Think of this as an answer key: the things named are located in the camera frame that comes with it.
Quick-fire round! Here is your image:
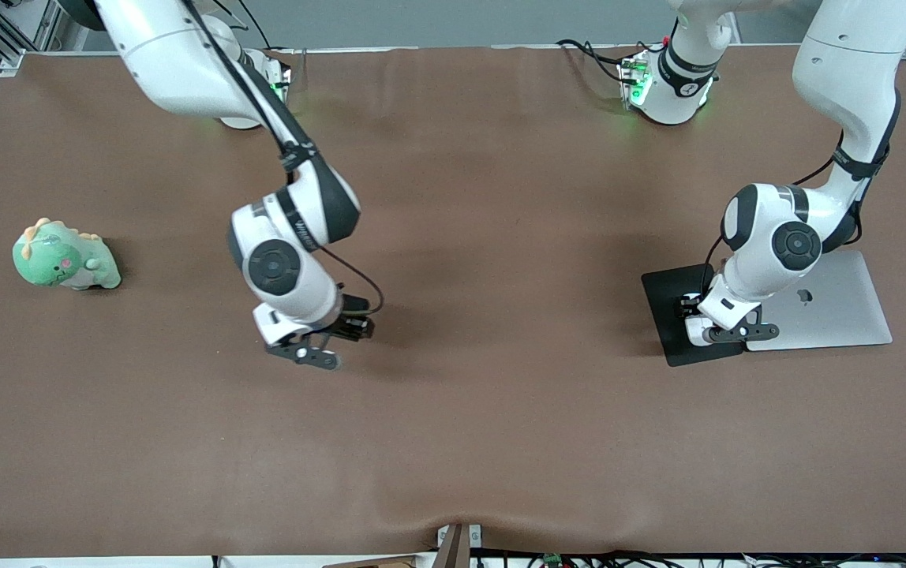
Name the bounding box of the black mouse pad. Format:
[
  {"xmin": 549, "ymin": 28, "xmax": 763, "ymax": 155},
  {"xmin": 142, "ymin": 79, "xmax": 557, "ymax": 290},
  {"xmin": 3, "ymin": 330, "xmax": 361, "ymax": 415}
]
[{"xmin": 641, "ymin": 263, "xmax": 744, "ymax": 368}]

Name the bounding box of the silver closed laptop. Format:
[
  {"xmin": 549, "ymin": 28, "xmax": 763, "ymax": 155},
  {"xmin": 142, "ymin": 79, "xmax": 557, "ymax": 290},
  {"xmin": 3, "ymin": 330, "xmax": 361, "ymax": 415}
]
[{"xmin": 745, "ymin": 250, "xmax": 893, "ymax": 352}]

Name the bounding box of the brown table cloth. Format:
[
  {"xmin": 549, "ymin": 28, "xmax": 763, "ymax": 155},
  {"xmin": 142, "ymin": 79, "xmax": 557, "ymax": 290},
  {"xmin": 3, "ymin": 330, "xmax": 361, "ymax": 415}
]
[{"xmin": 0, "ymin": 43, "xmax": 906, "ymax": 561}]

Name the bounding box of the brown cardboard piece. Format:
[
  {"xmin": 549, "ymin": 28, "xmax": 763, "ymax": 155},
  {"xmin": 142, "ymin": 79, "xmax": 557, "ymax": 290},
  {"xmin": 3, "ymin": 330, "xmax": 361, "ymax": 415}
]
[{"xmin": 323, "ymin": 555, "xmax": 440, "ymax": 568}]

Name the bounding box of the green dinosaur plush toy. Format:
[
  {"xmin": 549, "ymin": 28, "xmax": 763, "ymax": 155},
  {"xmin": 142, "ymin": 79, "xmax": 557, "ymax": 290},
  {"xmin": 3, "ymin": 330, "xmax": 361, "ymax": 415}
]
[{"xmin": 12, "ymin": 218, "xmax": 122, "ymax": 291}]

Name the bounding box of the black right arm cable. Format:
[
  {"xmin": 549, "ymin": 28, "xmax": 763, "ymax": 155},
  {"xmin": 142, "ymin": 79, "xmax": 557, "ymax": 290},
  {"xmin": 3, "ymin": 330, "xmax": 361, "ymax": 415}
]
[{"xmin": 181, "ymin": 0, "xmax": 384, "ymax": 316}]

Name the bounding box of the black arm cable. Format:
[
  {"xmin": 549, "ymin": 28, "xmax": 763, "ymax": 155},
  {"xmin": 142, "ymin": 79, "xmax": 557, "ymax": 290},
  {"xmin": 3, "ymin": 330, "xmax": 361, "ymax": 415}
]
[
  {"xmin": 702, "ymin": 95, "xmax": 901, "ymax": 299},
  {"xmin": 181, "ymin": 0, "xmax": 384, "ymax": 316}
]

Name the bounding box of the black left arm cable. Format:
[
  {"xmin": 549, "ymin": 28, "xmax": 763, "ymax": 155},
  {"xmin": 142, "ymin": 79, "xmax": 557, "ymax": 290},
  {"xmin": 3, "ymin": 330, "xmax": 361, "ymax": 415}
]
[{"xmin": 702, "ymin": 95, "xmax": 901, "ymax": 299}]

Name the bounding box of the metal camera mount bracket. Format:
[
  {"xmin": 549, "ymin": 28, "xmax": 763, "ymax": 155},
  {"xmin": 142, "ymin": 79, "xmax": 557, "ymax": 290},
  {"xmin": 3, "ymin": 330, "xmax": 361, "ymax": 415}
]
[{"xmin": 436, "ymin": 523, "xmax": 483, "ymax": 568}]

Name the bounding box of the black left base cable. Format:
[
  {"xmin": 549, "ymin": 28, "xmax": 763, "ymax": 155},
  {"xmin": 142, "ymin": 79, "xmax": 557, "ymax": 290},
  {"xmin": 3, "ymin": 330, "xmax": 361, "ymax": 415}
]
[{"xmin": 556, "ymin": 38, "xmax": 643, "ymax": 84}]

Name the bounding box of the black base cable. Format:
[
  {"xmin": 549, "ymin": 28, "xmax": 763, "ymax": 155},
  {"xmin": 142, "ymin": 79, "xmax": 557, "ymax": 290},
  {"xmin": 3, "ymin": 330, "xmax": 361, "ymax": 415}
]
[
  {"xmin": 212, "ymin": 0, "xmax": 296, "ymax": 80},
  {"xmin": 556, "ymin": 38, "xmax": 643, "ymax": 84}
]

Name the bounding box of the black right base cable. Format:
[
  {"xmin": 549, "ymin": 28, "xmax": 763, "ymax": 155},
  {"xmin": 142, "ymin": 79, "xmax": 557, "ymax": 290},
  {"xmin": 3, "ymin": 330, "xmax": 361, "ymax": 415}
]
[{"xmin": 212, "ymin": 0, "xmax": 296, "ymax": 80}]

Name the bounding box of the aluminium frame post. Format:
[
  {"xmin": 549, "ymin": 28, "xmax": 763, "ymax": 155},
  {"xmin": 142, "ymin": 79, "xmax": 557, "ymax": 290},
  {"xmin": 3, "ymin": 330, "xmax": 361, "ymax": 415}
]
[{"xmin": 0, "ymin": 0, "xmax": 99, "ymax": 78}]

